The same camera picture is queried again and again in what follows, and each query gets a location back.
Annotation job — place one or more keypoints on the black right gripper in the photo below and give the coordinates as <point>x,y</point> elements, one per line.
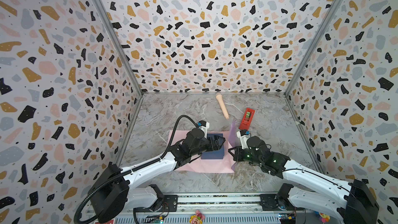
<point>238,152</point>

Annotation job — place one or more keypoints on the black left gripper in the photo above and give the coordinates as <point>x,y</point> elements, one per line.
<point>216,145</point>

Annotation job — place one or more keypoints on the navy blue gift box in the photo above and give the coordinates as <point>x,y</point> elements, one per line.
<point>216,149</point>

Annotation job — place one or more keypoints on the pink wrapping paper sheet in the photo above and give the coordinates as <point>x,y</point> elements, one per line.
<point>199,166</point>

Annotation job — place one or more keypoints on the red tape dispenser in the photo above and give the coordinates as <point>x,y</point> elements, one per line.
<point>247,119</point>

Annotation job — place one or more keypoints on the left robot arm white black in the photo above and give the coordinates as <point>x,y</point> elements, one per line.
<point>119,188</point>

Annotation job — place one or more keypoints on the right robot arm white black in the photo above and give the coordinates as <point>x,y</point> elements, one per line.
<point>348,202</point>

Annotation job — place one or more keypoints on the beige toy microphone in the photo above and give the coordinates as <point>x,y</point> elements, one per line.
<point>224,110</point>

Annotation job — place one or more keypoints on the pink yellow flower toy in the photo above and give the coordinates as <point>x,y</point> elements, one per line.
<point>197,218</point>

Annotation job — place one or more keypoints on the rainbow flower toy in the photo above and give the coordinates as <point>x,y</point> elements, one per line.
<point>323,217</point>

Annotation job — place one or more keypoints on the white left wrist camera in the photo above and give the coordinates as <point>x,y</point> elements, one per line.
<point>204,126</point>

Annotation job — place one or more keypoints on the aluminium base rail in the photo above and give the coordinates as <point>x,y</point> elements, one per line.
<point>220,208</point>

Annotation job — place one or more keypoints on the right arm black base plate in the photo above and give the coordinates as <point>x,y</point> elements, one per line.
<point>277,202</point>

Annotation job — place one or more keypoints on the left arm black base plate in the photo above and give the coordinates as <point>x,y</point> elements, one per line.
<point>168,204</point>

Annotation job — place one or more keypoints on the aluminium corner post right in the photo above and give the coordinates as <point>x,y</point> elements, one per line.
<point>313,44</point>

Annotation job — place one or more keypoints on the aluminium corner post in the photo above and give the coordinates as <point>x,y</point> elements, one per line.
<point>313,44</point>
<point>113,37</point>

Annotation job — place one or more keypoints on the aluminium corner post left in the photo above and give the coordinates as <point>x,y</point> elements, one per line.
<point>113,37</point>

